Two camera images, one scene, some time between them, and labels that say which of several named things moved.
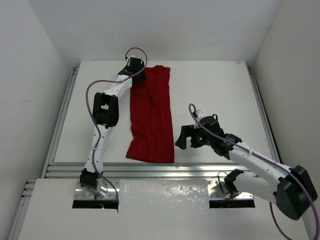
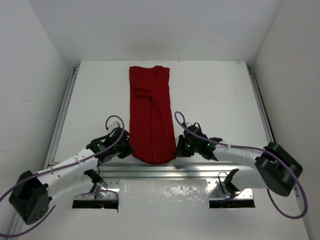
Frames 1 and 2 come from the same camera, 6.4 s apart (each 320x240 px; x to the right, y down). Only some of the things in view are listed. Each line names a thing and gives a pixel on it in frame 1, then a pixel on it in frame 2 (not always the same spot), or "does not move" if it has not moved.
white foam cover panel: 152,209 does not move
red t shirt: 151,138 does not move
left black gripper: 139,75 -> 122,145
